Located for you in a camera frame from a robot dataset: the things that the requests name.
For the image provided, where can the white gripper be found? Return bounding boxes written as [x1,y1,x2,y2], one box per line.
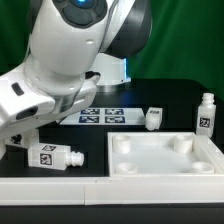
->
[0,63,100,140]

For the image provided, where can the white square tabletop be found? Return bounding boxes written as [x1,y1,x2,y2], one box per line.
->
[108,132,223,177]

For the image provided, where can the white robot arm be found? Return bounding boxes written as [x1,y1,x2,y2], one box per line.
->
[0,0,152,140]

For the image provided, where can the marker tag sheet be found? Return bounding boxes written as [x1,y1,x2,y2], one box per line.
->
[60,108,145,125]

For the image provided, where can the green backdrop curtain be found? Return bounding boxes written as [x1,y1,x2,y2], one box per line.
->
[0,0,224,99]

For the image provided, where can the white front fence wall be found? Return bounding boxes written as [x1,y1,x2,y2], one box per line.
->
[0,174,224,206]

